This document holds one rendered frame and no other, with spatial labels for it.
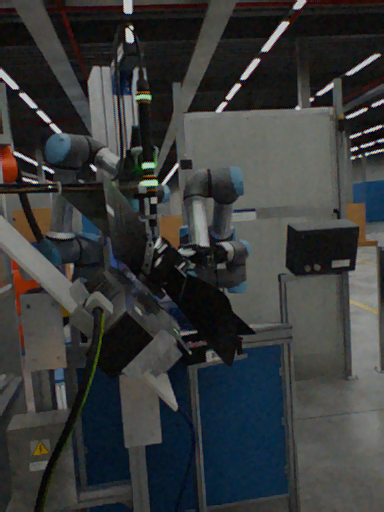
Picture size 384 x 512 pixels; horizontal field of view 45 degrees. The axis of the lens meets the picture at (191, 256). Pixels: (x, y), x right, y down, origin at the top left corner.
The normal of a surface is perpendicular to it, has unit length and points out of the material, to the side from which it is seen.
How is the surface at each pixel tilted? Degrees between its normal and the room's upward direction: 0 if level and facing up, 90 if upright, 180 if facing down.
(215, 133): 91
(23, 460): 90
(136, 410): 90
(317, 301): 90
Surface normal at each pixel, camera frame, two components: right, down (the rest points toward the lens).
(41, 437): 0.16, 0.08
